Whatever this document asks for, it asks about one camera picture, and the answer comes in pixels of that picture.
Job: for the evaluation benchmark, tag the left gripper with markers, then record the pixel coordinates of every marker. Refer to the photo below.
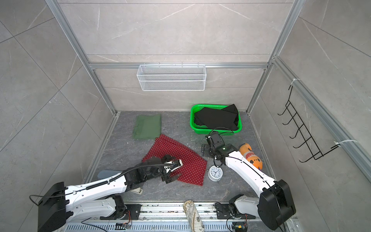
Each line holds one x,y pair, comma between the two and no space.
168,177

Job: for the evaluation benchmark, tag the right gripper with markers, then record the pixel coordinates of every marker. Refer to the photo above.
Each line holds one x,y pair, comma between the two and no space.
205,150

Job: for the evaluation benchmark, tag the red polka dot skirt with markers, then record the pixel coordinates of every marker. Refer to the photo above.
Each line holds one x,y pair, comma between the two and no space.
194,166

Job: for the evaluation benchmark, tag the green skirt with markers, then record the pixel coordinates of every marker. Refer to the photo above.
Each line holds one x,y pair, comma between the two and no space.
147,127

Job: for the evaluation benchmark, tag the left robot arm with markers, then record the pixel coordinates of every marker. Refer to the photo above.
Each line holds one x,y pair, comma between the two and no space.
101,198

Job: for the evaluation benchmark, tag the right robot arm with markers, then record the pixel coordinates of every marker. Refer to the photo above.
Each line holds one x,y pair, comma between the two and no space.
274,204

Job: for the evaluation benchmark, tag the green plastic basket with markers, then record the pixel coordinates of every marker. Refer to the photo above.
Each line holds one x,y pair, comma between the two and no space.
203,129

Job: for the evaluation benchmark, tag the white alarm clock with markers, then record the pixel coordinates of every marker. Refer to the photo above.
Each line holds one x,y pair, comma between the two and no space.
215,173

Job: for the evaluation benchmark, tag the orange plush toy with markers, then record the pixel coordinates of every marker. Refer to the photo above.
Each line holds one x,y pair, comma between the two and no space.
250,156

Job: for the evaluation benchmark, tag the black skirt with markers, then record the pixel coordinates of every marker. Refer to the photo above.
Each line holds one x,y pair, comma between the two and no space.
224,118

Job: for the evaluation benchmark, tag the beige remote control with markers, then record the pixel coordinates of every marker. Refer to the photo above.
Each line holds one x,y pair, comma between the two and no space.
137,190

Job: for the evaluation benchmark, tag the patterned rolled cloth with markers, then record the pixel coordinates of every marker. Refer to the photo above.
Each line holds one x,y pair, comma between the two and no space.
193,217

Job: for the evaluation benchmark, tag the light blue cup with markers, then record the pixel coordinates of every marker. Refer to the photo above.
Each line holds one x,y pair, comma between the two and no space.
107,173

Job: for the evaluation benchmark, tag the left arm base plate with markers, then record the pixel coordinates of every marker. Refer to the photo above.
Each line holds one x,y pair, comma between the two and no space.
125,212

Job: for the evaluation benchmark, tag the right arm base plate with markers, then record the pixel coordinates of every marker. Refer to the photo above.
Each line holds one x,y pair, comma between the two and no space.
224,211

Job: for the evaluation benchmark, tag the white wire wall basket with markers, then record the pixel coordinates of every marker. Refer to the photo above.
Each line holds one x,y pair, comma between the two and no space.
172,77

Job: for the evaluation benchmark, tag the black wall hook rack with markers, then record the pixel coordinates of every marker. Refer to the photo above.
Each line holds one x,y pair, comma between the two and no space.
303,132

